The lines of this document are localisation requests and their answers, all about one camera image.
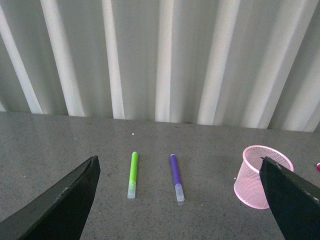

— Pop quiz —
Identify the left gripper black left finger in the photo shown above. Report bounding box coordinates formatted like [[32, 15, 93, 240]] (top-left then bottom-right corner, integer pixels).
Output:
[[0, 156, 101, 240]]

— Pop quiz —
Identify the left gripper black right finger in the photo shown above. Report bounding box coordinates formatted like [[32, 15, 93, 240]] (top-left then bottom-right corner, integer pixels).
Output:
[[260, 156, 320, 240]]

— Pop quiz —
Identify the purple marker pen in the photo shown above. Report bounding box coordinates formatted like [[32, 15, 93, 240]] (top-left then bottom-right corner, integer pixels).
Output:
[[170, 154, 185, 203]]

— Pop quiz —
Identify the pink mesh pen cup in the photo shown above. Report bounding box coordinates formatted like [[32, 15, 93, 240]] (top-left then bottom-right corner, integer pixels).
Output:
[[233, 145, 294, 210]]

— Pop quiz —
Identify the green marker pen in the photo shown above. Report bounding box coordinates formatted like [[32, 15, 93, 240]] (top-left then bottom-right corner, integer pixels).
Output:
[[127, 151, 139, 199]]

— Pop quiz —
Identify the white pleated curtain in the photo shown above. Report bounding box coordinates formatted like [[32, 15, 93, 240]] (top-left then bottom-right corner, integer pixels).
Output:
[[0, 0, 320, 132]]

